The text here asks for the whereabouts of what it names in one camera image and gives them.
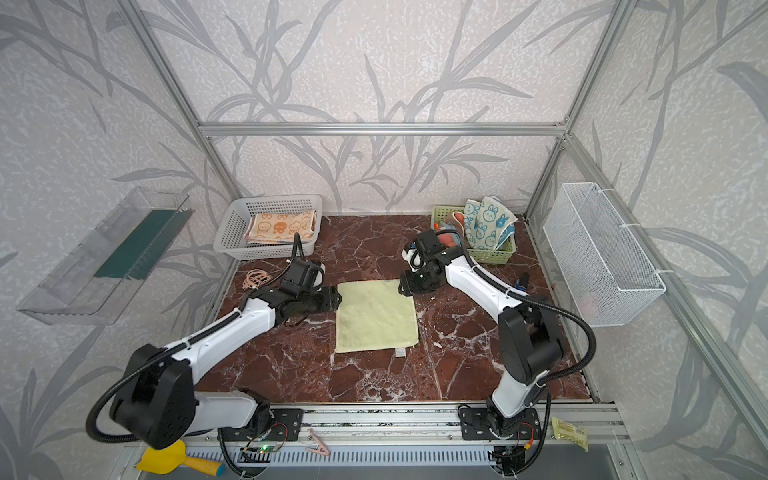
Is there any orange rabbit pattern towel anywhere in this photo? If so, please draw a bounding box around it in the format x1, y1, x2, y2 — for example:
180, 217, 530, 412
244, 210, 317, 245

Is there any teal and yellow towel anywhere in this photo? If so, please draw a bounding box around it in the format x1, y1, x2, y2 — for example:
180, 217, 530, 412
335, 280, 419, 353

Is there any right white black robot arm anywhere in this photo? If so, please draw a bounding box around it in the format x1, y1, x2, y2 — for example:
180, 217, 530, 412
398, 230, 597, 435

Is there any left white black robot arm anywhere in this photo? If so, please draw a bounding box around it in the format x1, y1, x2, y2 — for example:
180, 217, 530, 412
85, 237, 342, 450

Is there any red orange towel in basket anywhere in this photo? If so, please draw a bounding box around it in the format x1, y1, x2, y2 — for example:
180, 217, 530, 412
434, 211, 466, 248

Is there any teal rabbit pattern towel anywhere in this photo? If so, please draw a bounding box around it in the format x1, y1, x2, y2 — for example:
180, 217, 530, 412
463, 196, 517, 251

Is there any green plastic basket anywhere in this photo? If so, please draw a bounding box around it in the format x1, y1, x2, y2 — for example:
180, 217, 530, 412
430, 205, 517, 265

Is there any white perforated plastic basket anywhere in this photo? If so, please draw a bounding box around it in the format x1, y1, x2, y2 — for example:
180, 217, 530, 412
213, 195, 323, 261

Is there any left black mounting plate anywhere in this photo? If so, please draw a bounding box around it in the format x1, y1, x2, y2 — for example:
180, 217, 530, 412
238, 408, 304, 442

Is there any black mounting plate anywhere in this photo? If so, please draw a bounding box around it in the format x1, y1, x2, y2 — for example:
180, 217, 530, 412
457, 404, 542, 442
238, 408, 304, 442

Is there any pink clothespin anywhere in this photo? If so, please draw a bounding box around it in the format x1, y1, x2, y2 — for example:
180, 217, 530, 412
305, 429, 330, 457

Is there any green circuit board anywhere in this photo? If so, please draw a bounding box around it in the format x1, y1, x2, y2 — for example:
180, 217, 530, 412
243, 444, 283, 455

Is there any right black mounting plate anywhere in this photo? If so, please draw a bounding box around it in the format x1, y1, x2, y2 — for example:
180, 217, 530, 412
457, 404, 542, 442

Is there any yellow paper tag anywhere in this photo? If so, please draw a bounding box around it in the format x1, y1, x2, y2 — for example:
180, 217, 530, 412
551, 418, 589, 452

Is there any yellow plastic scoop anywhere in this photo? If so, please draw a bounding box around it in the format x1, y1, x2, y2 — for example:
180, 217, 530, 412
135, 440, 225, 477

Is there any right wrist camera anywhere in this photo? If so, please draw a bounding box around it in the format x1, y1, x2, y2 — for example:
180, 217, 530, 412
401, 242, 423, 272

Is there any pink coiled cable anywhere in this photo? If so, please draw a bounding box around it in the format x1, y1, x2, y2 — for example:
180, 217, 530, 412
241, 268, 275, 295

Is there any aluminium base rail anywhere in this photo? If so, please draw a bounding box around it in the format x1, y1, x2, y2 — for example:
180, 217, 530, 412
122, 401, 631, 469

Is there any white wire mesh basket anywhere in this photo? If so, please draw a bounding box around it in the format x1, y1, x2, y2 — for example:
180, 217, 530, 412
543, 182, 666, 327

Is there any clear acrylic wall shelf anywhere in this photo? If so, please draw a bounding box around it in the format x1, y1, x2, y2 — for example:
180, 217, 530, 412
17, 187, 194, 326

